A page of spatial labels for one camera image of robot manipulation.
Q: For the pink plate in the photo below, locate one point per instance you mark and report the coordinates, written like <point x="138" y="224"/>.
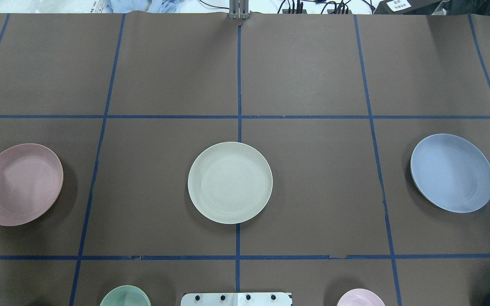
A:
<point x="31" y="179"/>

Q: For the blue plate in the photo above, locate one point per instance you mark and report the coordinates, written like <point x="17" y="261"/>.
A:
<point x="451" y="173"/>

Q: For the green bowl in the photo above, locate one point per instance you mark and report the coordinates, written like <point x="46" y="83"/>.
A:
<point x="126" y="295"/>

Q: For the light blue cloth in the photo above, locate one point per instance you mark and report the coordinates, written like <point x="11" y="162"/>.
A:
<point x="153" y="6"/>

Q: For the white mounting plate with bolts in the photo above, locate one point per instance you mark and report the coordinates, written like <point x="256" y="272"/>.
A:
<point x="237" y="299"/>

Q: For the brown table mat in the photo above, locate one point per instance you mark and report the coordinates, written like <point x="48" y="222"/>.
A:
<point x="191" y="155"/>

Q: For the pink bowl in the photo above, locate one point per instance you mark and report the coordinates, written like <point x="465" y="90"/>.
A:
<point x="360" y="297"/>

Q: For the black box with label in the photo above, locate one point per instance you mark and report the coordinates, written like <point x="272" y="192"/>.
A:
<point x="406" y="7"/>

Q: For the metal camera post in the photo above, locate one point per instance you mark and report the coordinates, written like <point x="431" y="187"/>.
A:
<point x="239" y="9"/>

